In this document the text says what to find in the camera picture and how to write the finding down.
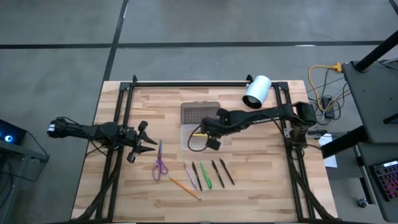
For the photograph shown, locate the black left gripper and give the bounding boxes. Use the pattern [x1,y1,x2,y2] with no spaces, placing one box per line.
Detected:
[119,121,159,162]

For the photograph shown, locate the purple scissors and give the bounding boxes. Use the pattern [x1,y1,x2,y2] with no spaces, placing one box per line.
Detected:
[151,139,169,182]

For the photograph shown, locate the black pen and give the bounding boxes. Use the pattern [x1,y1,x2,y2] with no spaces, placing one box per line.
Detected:
[219,158,236,186]
[211,159,226,189]
[191,161,203,192]

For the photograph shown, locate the green pen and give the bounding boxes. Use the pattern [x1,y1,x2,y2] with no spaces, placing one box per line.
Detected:
[199,162,213,190]

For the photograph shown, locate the purple transparent pen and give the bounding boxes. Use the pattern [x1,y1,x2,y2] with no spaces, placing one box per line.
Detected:
[183,162,198,190]

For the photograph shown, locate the orange pencil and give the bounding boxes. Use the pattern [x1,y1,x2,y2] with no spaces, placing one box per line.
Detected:
[169,176,202,202]

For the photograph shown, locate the clear plastic supply box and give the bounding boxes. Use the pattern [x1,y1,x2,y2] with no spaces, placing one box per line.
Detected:
[180,123,220,152]

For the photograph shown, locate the white spotlight lamp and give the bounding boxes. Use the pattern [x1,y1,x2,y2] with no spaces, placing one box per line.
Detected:
[241,74,273,110]

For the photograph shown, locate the black power adapter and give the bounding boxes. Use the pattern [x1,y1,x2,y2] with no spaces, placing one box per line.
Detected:
[321,95,336,119]

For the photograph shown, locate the black side stand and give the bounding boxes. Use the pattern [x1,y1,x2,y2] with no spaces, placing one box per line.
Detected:
[0,141,51,218]

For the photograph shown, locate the white paper sheet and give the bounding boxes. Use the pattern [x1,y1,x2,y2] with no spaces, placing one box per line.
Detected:
[318,133,339,169]

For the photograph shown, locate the black computer with blue light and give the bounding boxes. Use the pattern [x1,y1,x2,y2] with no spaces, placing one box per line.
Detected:
[0,119,28,146]

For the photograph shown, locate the dark grey side desk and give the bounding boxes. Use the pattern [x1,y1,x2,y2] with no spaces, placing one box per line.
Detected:
[320,60,398,223]

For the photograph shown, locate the black pole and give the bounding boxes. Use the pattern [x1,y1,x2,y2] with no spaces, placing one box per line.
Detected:
[354,29,398,73]

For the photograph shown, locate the backlit keyboard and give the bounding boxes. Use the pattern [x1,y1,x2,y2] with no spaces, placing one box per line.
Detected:
[371,159,398,202]

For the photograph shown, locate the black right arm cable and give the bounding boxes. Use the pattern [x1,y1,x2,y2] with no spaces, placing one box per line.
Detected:
[187,124,208,153]

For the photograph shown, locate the yellow extension cable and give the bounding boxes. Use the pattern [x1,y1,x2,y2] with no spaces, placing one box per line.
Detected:
[307,62,343,114]

